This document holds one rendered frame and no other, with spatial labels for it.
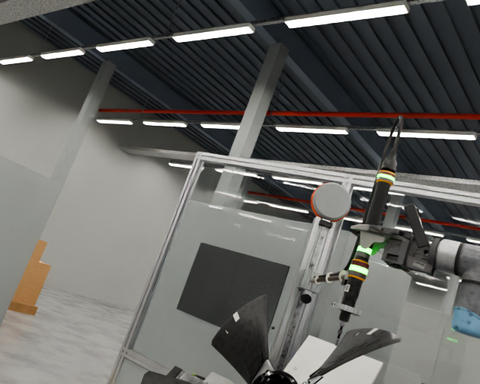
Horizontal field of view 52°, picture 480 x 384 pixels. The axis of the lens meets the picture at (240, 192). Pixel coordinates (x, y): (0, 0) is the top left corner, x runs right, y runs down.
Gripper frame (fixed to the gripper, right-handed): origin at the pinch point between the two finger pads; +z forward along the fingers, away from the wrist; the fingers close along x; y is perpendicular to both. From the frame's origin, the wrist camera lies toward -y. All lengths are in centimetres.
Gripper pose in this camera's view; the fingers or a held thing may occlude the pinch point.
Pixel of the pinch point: (359, 228)
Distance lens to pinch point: 129.3
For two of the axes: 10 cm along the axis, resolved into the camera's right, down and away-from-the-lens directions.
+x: 5.0, 3.6, 7.9
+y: -3.3, 9.2, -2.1
